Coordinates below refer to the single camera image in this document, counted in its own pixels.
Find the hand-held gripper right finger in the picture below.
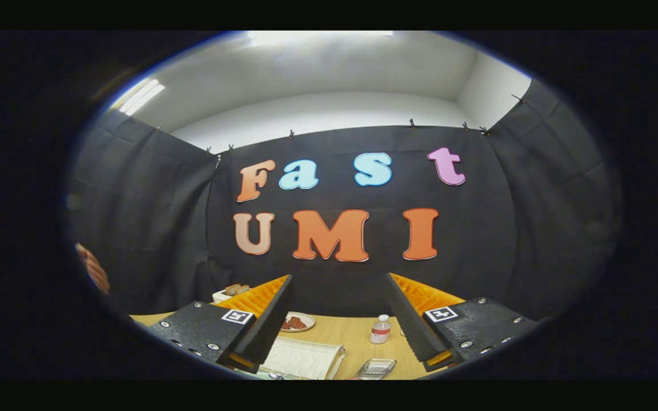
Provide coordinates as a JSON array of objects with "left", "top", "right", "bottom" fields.
[{"left": 385, "top": 272, "right": 538, "bottom": 372}]

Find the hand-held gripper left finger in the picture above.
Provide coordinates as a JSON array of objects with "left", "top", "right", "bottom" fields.
[{"left": 146, "top": 274, "right": 294, "bottom": 374}]

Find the metal wire basket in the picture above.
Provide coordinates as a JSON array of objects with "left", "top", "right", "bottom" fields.
[{"left": 356, "top": 358, "right": 397, "bottom": 380}]

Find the cream plate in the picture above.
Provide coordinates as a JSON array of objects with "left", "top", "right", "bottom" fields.
[{"left": 280, "top": 312, "right": 316, "bottom": 333}]

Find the clear bottle red label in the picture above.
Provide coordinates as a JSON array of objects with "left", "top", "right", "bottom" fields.
[{"left": 370, "top": 314, "right": 392, "bottom": 344}]

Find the white drip tray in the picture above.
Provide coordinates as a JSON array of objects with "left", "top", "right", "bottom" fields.
[{"left": 260, "top": 337, "right": 344, "bottom": 380}]

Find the black backdrop cloth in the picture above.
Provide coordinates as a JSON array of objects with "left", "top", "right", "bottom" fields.
[{"left": 69, "top": 77, "right": 621, "bottom": 323}]

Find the row of small cloth clips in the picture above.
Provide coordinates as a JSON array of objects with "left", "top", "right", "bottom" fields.
[{"left": 155, "top": 94, "right": 527, "bottom": 155}]

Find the fluorescent tube light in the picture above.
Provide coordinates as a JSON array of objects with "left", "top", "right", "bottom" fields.
[{"left": 111, "top": 78, "right": 166, "bottom": 116}]

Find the ceiling light panel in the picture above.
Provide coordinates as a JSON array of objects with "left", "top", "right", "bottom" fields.
[{"left": 247, "top": 31, "right": 394, "bottom": 47}]

